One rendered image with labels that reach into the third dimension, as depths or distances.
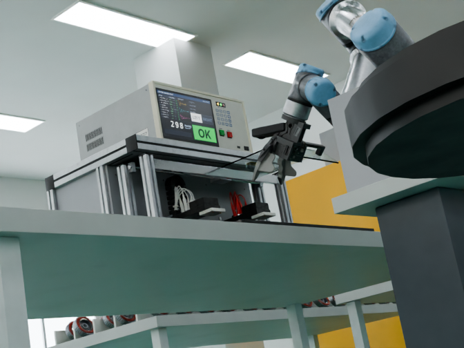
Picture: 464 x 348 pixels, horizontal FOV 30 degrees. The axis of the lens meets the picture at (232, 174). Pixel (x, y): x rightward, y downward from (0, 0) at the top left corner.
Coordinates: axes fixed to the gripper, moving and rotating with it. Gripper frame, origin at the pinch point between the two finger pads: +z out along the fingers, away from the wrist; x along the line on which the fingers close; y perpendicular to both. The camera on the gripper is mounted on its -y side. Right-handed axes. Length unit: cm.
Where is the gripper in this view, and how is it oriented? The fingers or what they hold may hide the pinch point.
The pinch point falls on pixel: (265, 181)
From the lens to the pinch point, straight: 249.5
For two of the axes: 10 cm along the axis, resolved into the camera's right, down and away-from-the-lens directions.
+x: 6.3, 0.9, 7.7
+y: 7.1, 3.5, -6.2
